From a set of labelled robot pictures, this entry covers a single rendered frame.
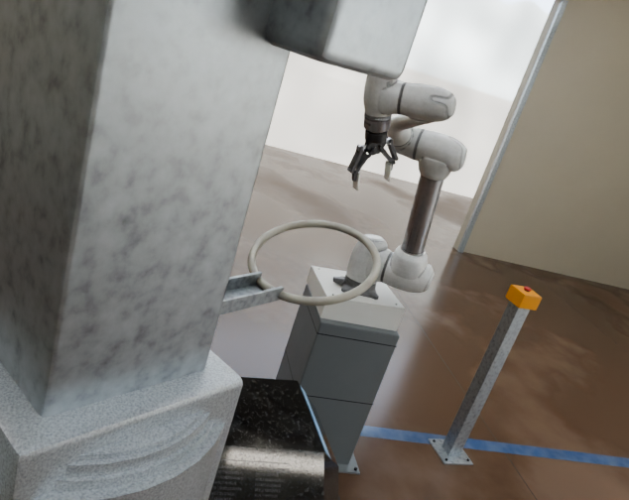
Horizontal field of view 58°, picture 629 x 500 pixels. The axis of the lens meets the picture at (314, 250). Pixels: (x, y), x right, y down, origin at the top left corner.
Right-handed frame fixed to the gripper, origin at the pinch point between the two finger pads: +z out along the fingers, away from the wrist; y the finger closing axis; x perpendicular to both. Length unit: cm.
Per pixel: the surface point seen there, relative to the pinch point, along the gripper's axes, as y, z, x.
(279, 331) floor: -19, 186, -115
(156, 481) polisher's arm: 106, -50, 107
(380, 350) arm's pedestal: -15, 96, -1
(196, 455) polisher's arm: 101, -48, 105
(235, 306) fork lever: 62, 19, 17
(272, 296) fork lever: 47, 24, 13
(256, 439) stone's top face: 71, 41, 50
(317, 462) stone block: 57, 48, 61
